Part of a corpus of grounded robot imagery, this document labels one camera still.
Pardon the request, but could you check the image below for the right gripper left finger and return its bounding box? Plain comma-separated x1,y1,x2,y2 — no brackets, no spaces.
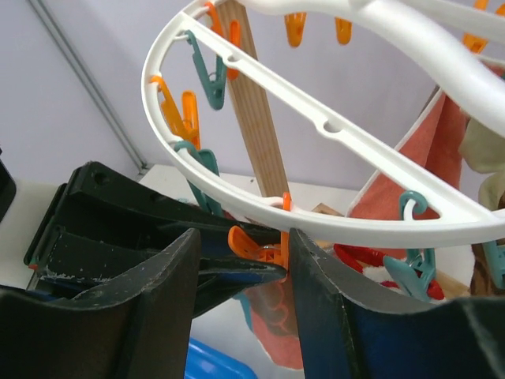
1,229,201,378

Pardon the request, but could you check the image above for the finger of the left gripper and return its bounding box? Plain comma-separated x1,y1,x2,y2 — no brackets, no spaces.
62,162,280,253
24,227,286,316

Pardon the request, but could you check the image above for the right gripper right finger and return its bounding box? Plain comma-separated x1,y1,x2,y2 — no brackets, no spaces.
290,229,504,378

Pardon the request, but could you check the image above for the red santa sock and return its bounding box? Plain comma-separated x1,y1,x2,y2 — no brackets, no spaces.
333,242,446,303

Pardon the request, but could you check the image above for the salmon pink cloth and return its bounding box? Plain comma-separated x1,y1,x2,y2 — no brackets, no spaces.
236,54,505,370

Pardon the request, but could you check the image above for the white round clip hanger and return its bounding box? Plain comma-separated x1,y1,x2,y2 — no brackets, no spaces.
140,1,504,248

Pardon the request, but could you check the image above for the wooden hanger stand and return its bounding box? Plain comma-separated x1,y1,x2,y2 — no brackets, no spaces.
216,1,289,197

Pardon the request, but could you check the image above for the blue plastic bin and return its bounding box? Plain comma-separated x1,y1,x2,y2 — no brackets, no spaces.
184,338,257,379

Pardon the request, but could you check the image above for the teal clothes peg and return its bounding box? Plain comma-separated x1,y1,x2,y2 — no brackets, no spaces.
383,190,436,302

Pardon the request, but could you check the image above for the orange clothes peg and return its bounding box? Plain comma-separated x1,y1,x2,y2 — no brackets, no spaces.
227,192,294,282

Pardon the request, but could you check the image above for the beige hanging sock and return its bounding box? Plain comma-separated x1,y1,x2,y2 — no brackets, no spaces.
458,118,504,211

